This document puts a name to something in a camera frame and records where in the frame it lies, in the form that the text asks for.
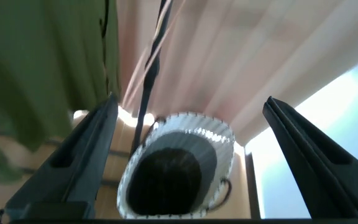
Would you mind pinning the beige curtain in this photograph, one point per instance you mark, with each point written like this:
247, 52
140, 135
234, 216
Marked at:
244, 46

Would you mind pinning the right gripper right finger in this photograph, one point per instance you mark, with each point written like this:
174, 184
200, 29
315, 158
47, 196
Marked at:
319, 171

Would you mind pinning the white laundry basket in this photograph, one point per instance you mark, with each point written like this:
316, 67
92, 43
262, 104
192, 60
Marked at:
222, 137

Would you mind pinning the pink clothes hanger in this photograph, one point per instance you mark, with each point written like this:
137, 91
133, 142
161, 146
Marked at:
175, 15

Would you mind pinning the green long-sleeved shirt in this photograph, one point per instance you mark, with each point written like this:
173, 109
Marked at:
42, 62

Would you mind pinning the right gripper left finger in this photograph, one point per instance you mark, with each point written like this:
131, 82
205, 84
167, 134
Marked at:
70, 174

